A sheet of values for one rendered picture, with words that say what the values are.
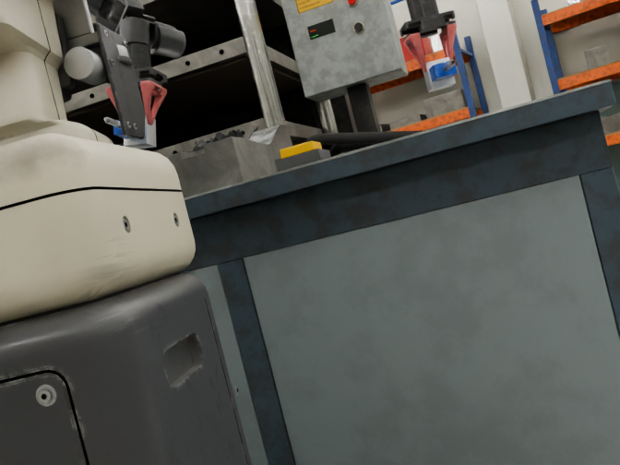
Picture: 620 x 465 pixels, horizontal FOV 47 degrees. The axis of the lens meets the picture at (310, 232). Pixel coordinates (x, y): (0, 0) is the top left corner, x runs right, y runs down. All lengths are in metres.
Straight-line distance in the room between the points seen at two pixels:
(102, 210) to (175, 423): 0.17
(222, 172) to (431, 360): 0.50
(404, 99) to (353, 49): 6.09
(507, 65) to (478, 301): 6.53
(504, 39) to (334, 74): 5.62
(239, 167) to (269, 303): 0.25
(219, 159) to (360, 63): 0.92
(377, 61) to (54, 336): 1.73
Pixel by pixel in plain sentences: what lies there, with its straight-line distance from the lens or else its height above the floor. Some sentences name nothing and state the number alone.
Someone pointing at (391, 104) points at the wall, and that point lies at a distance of 8.29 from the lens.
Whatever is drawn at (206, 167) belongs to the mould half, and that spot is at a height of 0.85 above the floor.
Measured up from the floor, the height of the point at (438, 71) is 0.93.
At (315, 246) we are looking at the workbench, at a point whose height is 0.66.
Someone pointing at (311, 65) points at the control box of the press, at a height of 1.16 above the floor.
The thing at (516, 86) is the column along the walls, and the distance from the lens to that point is 7.64.
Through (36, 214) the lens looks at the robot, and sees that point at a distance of 0.52.
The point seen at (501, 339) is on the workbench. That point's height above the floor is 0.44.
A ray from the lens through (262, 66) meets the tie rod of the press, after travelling 2.10.
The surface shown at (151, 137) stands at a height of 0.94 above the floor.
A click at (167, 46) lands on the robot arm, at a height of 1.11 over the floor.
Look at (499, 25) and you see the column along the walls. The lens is 7.74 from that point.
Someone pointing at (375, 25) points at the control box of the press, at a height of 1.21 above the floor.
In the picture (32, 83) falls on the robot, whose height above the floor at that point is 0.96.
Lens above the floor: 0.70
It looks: 1 degrees down
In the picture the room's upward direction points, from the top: 14 degrees counter-clockwise
